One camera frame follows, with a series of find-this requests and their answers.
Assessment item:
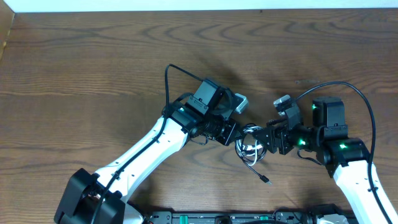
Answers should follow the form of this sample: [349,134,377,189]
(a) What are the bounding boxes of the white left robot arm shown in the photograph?
[54,79,248,223]

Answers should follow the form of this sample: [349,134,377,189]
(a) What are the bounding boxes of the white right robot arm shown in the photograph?
[252,95,397,223]

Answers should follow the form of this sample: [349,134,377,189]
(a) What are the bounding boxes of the white cable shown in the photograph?
[241,125,265,167]

